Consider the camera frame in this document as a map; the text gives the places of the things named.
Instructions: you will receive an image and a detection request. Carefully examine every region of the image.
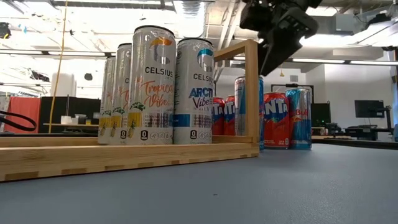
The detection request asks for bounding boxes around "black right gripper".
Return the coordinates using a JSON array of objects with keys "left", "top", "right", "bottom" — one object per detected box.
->
[{"left": 239, "top": 0, "right": 323, "bottom": 77}]

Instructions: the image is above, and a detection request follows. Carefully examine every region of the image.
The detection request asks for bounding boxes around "white Celsius Arctic Vibe can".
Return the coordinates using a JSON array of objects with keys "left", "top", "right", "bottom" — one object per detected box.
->
[{"left": 172, "top": 37, "right": 216, "bottom": 146}]

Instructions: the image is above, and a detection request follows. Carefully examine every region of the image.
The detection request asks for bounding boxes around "white Celsius Tropical Vibe can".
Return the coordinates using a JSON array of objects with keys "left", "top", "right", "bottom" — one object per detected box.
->
[
  {"left": 109, "top": 42, "right": 133, "bottom": 146},
  {"left": 126, "top": 25, "right": 177, "bottom": 146},
  {"left": 98, "top": 55, "right": 116, "bottom": 146}
]

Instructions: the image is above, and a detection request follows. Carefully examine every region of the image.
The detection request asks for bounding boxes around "wooden slatted shelf rack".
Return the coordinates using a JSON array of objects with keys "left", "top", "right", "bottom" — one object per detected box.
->
[{"left": 0, "top": 39, "right": 261, "bottom": 183}]

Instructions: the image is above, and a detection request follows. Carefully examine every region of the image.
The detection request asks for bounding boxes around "linear ceiling light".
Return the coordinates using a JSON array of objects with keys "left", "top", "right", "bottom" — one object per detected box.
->
[
  {"left": 0, "top": 49, "right": 43, "bottom": 55},
  {"left": 48, "top": 51, "right": 106, "bottom": 57},
  {"left": 294, "top": 58, "right": 346, "bottom": 64},
  {"left": 349, "top": 60, "right": 398, "bottom": 66}
]

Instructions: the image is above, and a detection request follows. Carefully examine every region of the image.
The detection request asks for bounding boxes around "blue silver Red Bull can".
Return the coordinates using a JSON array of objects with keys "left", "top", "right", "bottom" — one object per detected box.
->
[
  {"left": 285, "top": 88, "right": 313, "bottom": 151},
  {"left": 234, "top": 75, "right": 265, "bottom": 152}
]

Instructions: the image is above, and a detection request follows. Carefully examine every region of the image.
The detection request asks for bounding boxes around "red Fanta can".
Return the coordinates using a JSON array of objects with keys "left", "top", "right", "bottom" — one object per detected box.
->
[
  {"left": 262, "top": 91, "right": 290, "bottom": 149},
  {"left": 223, "top": 95, "right": 236, "bottom": 136},
  {"left": 212, "top": 96, "right": 226, "bottom": 136}
]

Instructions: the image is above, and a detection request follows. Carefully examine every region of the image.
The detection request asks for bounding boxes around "black cabinet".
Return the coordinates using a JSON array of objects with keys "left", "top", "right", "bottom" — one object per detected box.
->
[{"left": 310, "top": 102, "right": 332, "bottom": 135}]

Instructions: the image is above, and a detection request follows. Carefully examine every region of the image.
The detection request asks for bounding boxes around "black computer monitor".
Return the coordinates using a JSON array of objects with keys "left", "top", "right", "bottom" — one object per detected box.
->
[{"left": 354, "top": 99, "right": 386, "bottom": 119}]

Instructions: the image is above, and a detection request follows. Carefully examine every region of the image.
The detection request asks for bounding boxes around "black office desk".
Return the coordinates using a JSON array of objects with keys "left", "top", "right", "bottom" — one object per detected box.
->
[{"left": 343, "top": 126, "right": 393, "bottom": 141}]

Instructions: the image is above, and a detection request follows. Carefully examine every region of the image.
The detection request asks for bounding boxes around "blue panel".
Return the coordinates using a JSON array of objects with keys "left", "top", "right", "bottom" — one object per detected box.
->
[{"left": 392, "top": 81, "right": 398, "bottom": 142}]

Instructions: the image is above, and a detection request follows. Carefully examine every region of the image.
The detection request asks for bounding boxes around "wooden desk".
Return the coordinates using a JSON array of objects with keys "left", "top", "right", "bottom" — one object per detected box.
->
[{"left": 42, "top": 123, "right": 100, "bottom": 129}]

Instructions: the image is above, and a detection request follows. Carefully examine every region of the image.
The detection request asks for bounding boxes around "white round column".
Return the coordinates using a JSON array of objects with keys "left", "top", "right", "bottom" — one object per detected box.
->
[{"left": 50, "top": 70, "right": 78, "bottom": 98}]

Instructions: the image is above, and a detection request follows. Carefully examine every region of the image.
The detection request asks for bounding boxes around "black partition panel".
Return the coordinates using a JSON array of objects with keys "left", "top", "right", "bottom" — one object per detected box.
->
[{"left": 39, "top": 96, "right": 102, "bottom": 134}]

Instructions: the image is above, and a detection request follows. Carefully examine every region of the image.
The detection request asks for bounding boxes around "orange partition panel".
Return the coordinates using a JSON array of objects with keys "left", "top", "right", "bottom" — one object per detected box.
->
[{"left": 3, "top": 96, "right": 42, "bottom": 134}]

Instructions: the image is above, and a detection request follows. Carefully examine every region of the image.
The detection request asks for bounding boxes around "black ceiling device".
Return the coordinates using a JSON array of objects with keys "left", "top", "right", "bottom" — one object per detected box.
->
[{"left": 0, "top": 22, "right": 12, "bottom": 40}]

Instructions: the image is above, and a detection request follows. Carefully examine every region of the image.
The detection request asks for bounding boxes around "yellow cable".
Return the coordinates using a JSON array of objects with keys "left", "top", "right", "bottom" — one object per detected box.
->
[{"left": 48, "top": 0, "right": 69, "bottom": 134}]

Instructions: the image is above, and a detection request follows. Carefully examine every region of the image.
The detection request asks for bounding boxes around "black cable loop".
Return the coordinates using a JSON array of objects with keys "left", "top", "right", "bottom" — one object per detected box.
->
[{"left": 0, "top": 110, "right": 37, "bottom": 132}]

